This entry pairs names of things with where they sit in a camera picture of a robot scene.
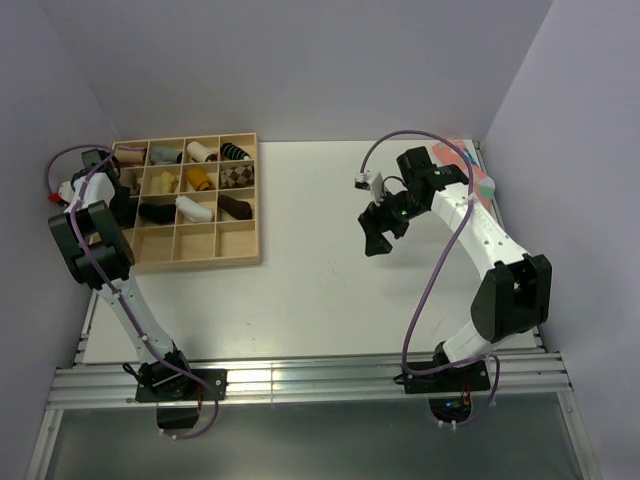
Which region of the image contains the black rolled sock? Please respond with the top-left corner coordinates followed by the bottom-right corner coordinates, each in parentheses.
top-left (138, 203), bottom-right (176, 225)

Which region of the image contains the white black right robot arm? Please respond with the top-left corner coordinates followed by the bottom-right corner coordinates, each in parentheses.
top-left (354, 147), bottom-right (552, 390)

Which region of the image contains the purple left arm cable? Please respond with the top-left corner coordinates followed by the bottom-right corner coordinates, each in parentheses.
top-left (45, 145), bottom-right (220, 441)

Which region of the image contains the white rolled sock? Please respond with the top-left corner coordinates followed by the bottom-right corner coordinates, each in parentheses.
top-left (175, 195), bottom-right (214, 223)

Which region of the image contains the brown checkered rolled sock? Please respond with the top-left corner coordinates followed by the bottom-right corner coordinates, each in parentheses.
top-left (219, 165), bottom-right (255, 189)

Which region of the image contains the black white striped sock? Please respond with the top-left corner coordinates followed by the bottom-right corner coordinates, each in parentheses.
top-left (220, 142), bottom-right (251, 161)

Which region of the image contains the cream rolled sock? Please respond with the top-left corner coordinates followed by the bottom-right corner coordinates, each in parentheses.
top-left (186, 141), bottom-right (218, 163)

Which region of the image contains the mustard yellow rolled sock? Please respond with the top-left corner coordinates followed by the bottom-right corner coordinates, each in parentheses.
top-left (186, 167), bottom-right (214, 192)

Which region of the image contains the pink patterned sock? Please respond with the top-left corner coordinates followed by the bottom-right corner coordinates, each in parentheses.
top-left (432, 139), bottom-right (497, 211)

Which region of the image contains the dark brown rolled sock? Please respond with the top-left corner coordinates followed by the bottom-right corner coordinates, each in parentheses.
top-left (218, 195), bottom-right (253, 220)

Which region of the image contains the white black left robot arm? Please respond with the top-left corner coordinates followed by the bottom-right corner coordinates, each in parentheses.
top-left (45, 144), bottom-right (203, 401)

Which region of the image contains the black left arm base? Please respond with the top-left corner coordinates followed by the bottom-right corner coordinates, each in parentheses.
top-left (135, 365), bottom-right (227, 433)

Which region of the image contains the wooden compartment tray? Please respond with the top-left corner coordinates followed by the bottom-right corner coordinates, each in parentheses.
top-left (112, 132), bottom-right (261, 273)

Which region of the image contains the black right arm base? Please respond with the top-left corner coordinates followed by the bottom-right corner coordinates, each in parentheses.
top-left (393, 361), bottom-right (492, 425)

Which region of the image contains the aluminium frame rail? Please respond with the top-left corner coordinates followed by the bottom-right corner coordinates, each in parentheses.
top-left (46, 265), bottom-right (571, 411)

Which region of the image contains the beige purple rolled sock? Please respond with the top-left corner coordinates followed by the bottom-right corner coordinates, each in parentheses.
top-left (114, 145), bottom-right (147, 165)

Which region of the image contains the pale yellow rolled sock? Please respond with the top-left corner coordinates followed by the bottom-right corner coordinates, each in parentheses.
top-left (156, 171), bottom-right (178, 194)

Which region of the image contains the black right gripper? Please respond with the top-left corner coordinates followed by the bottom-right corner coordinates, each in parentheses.
top-left (359, 185), bottom-right (428, 257)

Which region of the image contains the taupe rolled sock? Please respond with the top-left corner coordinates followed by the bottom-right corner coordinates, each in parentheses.
top-left (122, 174), bottom-right (141, 196)

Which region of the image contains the grey rolled sock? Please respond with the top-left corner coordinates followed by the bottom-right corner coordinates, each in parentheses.
top-left (149, 146), bottom-right (183, 165)

